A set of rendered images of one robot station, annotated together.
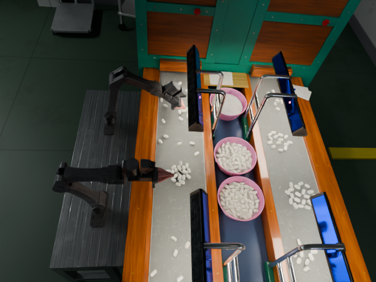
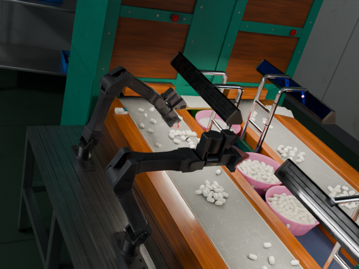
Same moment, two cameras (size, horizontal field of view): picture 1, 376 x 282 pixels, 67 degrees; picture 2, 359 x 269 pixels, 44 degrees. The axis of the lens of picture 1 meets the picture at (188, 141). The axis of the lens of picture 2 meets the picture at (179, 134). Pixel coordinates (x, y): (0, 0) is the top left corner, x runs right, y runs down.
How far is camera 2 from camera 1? 1.11 m
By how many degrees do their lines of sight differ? 32
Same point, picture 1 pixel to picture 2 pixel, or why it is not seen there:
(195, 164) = (223, 182)
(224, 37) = (197, 50)
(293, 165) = (319, 173)
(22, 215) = not seen: outside the picture
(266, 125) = (268, 141)
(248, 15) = (223, 24)
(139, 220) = (202, 243)
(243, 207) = (301, 215)
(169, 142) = not seen: hidden behind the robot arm
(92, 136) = (68, 174)
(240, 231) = (309, 245)
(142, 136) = not seen: hidden behind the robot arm
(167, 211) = (225, 232)
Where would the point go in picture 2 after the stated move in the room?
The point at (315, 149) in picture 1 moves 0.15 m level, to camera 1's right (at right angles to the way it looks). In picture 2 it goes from (330, 156) to (351, 158)
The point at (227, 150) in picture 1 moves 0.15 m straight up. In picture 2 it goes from (247, 167) to (257, 141)
